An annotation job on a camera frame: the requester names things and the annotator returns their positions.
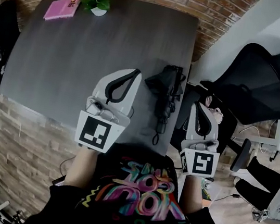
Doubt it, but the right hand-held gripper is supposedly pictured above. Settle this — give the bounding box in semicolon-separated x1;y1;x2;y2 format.
175;99;228;179

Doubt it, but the pink book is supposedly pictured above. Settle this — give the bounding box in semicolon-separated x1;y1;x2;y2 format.
43;0;81;26

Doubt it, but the black umbrella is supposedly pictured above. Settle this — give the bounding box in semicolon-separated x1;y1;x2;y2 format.
135;61;189;149

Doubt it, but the pink bag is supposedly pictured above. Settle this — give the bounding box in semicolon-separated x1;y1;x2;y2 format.
201;94;227;126

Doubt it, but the dark grey table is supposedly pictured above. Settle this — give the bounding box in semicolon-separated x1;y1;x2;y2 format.
0;0;202;159

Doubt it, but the person's left forearm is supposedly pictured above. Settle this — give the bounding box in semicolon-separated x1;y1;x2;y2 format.
62;145;102;193

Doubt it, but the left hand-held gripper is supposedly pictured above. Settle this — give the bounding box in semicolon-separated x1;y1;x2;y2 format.
72;60;144;158

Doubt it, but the black mesh office chair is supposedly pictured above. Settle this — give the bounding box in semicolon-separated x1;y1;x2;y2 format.
168;30;280;179

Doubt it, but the person's right forearm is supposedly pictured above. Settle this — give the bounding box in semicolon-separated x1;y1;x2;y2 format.
178;172;209;216

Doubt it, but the person's black printed t-shirt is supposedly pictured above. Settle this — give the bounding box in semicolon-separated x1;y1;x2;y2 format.
24;129;247;224

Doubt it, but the potted green plant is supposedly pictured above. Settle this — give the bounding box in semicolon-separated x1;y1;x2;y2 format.
78;0;113;19

